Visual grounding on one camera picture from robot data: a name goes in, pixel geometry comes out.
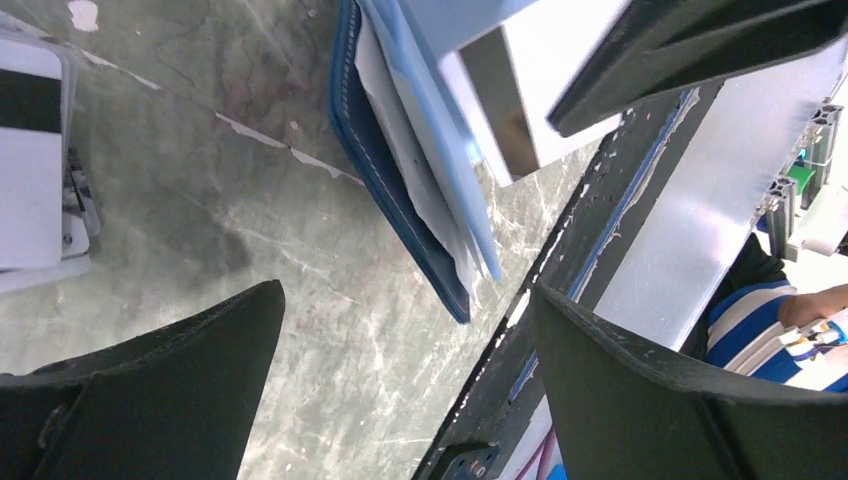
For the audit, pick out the black base frame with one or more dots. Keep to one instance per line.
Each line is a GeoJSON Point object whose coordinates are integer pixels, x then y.
{"type": "Point", "coordinates": [500, 425]}

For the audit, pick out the blue leather card holder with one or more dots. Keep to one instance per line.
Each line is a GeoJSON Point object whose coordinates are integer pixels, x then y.
{"type": "Point", "coordinates": [396, 83]}

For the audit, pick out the person in striped shirt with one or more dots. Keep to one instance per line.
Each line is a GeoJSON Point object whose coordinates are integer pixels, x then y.
{"type": "Point", "coordinates": [758, 325]}

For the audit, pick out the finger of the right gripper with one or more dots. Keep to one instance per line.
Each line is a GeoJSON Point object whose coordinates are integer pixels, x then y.
{"type": "Point", "coordinates": [661, 47]}

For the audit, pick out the silver credit card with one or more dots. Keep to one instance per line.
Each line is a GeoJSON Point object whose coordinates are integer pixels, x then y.
{"type": "Point", "coordinates": [507, 78]}

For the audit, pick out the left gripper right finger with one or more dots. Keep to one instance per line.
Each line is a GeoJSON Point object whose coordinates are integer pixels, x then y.
{"type": "Point", "coordinates": [625, 407]}

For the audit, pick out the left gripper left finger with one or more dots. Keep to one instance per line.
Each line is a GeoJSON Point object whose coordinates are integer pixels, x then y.
{"type": "Point", "coordinates": [177, 402]}

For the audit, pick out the silver card stack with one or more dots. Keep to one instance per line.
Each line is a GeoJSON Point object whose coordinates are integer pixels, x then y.
{"type": "Point", "coordinates": [48, 215]}

